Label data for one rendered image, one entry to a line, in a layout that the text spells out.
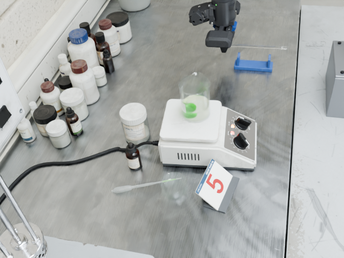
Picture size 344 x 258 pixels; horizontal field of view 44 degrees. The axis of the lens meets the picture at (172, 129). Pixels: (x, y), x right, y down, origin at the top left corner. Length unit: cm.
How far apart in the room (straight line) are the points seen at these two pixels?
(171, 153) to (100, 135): 21
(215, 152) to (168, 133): 10
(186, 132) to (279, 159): 21
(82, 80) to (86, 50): 11
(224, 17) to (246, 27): 28
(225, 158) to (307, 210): 19
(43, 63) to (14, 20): 13
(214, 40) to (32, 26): 48
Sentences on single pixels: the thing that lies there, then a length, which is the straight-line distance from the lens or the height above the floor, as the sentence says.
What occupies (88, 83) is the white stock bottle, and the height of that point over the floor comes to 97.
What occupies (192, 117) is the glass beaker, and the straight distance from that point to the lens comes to 86.
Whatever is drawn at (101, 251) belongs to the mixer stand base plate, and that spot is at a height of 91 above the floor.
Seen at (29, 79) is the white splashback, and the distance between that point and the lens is 111.
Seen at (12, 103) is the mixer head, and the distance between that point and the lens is 46.
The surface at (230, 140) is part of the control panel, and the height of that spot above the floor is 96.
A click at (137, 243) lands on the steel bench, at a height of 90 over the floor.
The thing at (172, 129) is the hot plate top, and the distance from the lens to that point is 87.
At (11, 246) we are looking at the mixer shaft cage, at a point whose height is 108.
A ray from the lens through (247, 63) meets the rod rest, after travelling 116.
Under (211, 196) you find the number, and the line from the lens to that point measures 84.
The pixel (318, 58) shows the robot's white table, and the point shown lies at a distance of 122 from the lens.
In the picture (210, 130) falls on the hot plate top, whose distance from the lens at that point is 86.
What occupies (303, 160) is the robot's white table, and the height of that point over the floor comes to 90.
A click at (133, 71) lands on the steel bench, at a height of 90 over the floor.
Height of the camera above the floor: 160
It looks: 44 degrees down
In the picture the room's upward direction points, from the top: 7 degrees counter-clockwise
